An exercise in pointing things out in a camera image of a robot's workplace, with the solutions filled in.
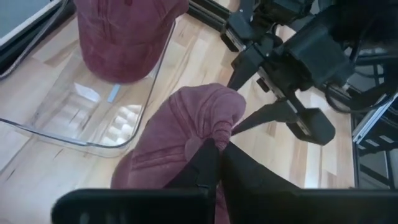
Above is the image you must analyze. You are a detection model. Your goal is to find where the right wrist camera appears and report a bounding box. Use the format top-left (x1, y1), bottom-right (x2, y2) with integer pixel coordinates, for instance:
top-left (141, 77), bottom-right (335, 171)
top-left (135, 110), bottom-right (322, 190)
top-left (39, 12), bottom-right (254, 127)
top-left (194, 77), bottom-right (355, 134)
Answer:
top-left (279, 21), bottom-right (357, 91)

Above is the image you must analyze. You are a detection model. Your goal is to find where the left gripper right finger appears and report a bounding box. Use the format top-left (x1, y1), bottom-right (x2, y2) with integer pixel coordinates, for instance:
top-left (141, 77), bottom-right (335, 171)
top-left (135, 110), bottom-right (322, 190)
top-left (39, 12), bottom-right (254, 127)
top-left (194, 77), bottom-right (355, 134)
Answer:
top-left (220, 141), bottom-right (302, 193)

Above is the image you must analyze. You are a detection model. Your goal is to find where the silver metal bar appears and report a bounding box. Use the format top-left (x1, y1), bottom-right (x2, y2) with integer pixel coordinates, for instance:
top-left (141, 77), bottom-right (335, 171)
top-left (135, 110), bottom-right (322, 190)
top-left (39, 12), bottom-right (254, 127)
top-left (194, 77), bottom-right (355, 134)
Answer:
top-left (352, 93), bottom-right (398, 156)

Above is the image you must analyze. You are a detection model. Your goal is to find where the clear plastic bin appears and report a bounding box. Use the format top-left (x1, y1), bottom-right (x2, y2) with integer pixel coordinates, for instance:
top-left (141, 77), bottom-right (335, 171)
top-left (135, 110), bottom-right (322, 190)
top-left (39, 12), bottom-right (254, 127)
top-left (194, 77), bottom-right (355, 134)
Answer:
top-left (0, 0), bottom-right (178, 158)

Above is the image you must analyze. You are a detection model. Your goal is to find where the maroon corduroy cap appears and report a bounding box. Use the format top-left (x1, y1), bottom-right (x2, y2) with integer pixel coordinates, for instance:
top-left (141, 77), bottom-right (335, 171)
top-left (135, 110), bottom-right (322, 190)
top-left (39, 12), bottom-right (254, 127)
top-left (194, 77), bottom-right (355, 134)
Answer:
top-left (74, 0), bottom-right (190, 85)
top-left (110, 83), bottom-right (248, 224)

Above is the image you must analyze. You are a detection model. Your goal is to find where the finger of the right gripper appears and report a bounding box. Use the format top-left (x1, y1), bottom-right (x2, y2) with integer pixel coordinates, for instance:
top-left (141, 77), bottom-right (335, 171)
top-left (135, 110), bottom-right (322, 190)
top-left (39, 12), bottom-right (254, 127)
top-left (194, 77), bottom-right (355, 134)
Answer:
top-left (231, 100), bottom-right (299, 137)
top-left (228, 45), bottom-right (269, 91)

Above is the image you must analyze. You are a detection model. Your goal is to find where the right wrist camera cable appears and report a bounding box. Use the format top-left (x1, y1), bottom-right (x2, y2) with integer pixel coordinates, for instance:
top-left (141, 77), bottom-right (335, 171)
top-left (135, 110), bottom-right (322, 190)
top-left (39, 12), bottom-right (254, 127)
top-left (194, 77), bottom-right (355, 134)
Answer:
top-left (324, 83), bottom-right (391, 114)

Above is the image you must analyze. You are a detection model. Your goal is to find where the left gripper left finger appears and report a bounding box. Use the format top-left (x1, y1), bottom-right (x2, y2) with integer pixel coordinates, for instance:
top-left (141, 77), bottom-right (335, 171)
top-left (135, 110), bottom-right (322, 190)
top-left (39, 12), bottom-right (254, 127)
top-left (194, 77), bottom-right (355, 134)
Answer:
top-left (164, 138), bottom-right (221, 202)

